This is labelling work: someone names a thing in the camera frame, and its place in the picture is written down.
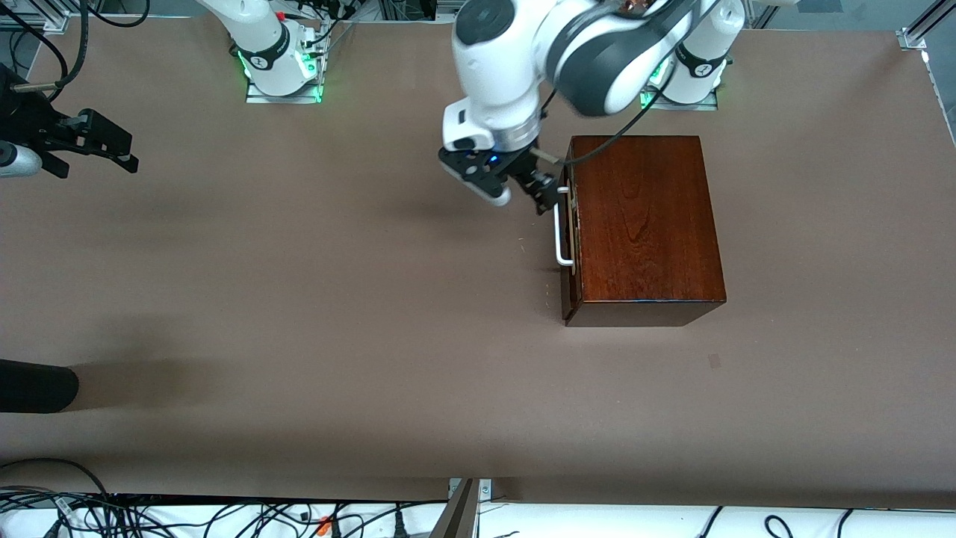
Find white metal drawer handle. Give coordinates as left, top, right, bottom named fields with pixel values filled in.
left=554, top=187, right=576, bottom=268

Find light wood drawer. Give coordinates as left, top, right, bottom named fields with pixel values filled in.
left=562, top=158, right=583, bottom=324

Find dark brown wooden cabinet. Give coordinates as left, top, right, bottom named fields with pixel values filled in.
left=566, top=136, right=727, bottom=327

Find dark metal beam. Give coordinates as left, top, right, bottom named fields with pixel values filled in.
left=429, top=478, right=481, bottom=538

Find thin black cable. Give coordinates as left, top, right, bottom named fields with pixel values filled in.
left=0, top=7, right=68, bottom=81

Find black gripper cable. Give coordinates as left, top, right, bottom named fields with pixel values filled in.
left=534, top=66, right=677, bottom=167

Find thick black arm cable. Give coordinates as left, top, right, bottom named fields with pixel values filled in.
left=10, top=0, right=90, bottom=95

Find aluminium frame profile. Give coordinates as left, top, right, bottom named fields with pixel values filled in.
left=0, top=7, right=72, bottom=32
left=896, top=0, right=956, bottom=52

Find black looped cable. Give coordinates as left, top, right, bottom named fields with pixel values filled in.
left=93, top=0, right=150, bottom=28

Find left arm aluminium base plate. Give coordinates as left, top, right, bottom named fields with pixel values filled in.
left=642, top=88, right=719, bottom=112

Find right arm aluminium base plate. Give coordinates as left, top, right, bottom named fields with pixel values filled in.
left=245, top=71, right=324, bottom=104

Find black cable tangle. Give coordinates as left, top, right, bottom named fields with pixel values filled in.
left=0, top=457, right=449, bottom=538

